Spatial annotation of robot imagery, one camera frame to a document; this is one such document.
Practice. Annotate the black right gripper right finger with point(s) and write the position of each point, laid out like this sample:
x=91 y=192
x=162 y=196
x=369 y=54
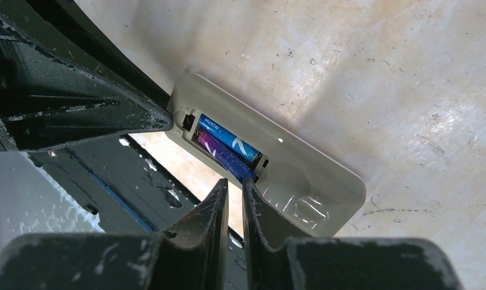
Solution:
x=281 y=256

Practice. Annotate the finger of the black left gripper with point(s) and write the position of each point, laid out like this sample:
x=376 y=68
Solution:
x=71 y=21
x=54 y=95

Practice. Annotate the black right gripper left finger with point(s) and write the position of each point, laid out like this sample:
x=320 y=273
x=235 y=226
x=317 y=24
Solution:
x=146 y=256

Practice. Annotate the white remote control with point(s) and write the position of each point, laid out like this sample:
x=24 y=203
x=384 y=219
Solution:
x=310 y=189

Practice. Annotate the purple AAA battery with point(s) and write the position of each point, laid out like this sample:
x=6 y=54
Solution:
x=224 y=156

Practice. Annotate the blue AAA battery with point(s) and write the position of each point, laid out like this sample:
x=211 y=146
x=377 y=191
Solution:
x=228 y=138

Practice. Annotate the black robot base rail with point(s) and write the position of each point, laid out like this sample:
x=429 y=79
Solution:
x=130 y=192

